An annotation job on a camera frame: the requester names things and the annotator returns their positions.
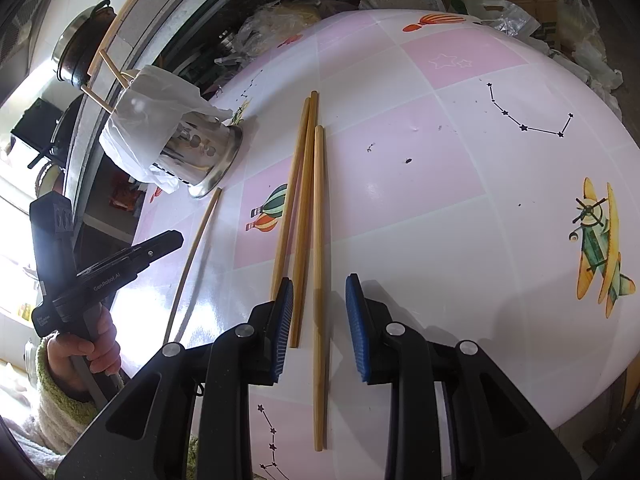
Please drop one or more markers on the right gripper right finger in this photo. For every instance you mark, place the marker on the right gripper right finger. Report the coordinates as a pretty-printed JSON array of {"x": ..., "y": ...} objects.
[{"x": 493, "y": 431}]

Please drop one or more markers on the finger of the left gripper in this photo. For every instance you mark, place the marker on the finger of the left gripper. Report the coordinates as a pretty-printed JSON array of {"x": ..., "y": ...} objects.
[{"x": 155, "y": 244}]

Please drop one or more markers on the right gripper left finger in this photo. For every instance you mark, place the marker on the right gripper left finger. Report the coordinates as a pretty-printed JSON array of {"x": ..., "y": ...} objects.
[{"x": 184, "y": 393}]

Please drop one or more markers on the left forearm fleece sleeve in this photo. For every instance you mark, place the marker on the left forearm fleece sleeve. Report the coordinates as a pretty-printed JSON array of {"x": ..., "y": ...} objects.
[{"x": 58, "y": 419}]

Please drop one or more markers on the left hand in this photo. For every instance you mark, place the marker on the left hand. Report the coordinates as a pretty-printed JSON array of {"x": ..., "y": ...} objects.
[{"x": 103, "y": 355}]

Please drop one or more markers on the enamel basin stack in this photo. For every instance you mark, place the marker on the enamel basin stack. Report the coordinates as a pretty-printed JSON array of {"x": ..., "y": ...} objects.
[{"x": 50, "y": 179}]

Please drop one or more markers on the white plastic bag liner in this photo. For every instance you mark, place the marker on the white plastic bag liner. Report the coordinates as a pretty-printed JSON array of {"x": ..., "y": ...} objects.
[{"x": 145, "y": 117}]

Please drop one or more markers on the black frying pan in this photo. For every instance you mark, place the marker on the black frying pan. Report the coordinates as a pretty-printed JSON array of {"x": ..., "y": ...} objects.
[{"x": 56, "y": 150}]

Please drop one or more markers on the black cooking pot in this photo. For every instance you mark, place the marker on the black cooking pot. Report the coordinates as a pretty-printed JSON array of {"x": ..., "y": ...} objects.
[{"x": 78, "y": 44}]

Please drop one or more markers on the pink tablecloth table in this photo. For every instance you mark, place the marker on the pink tablecloth table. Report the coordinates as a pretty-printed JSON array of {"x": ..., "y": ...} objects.
[{"x": 464, "y": 169}]

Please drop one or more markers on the yellow food bag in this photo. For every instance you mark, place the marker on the yellow food bag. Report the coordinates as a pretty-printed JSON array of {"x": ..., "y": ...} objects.
[{"x": 274, "y": 23}]

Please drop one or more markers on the wooden cutting board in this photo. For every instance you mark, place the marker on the wooden cutting board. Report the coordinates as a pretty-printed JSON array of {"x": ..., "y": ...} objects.
[{"x": 109, "y": 36}]

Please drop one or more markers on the floor plastic bags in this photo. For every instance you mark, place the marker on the floor plastic bags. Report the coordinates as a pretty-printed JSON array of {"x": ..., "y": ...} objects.
[{"x": 582, "y": 50}]

